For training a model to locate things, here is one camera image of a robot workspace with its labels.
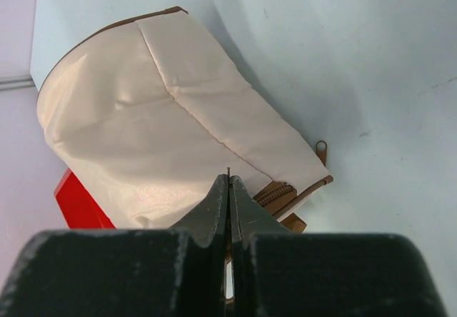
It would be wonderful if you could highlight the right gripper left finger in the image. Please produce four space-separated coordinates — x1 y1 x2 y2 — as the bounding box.
1 174 229 316

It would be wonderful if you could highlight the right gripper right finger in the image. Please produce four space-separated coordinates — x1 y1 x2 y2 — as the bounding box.
228 176 446 316

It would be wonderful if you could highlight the beige mesh laundry bag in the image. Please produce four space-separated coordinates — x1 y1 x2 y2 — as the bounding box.
37 6 333 229

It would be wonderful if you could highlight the red plastic tray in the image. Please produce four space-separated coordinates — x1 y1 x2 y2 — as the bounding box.
54 169 115 229

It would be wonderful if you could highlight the left aluminium corner post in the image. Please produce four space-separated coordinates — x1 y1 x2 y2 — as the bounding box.
0 75 35 90

